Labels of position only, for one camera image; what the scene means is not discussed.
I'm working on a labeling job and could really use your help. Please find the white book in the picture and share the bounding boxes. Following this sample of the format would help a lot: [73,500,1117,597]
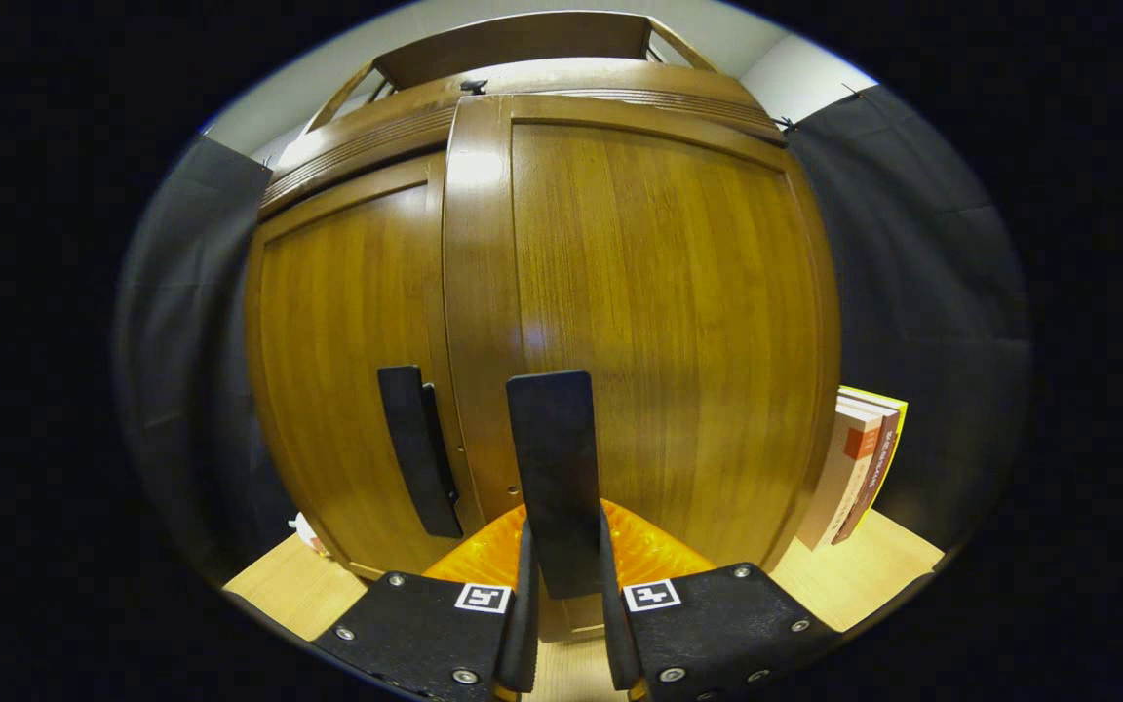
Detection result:
[795,400,882,552]

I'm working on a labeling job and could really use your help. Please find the brown book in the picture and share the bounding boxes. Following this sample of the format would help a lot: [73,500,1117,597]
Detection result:
[833,408,899,545]

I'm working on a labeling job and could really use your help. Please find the wooden cabinet drawer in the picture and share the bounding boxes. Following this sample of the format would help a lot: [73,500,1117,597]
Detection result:
[279,57,762,172]

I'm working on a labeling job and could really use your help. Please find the black backdrop cloth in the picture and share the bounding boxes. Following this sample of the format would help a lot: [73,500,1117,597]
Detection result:
[113,83,1032,586]

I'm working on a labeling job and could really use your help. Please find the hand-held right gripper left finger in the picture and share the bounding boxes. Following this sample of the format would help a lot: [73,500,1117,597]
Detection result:
[313,504,541,702]

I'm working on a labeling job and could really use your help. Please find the wooden double-door shoe cabinet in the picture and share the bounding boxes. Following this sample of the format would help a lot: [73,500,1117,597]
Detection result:
[245,10,843,635]

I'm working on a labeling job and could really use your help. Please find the white crumpled bag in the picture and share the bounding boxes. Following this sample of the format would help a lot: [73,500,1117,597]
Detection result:
[289,512,329,557]

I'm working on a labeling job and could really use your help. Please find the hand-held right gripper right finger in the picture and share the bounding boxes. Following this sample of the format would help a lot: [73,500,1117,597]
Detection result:
[599,499,840,702]

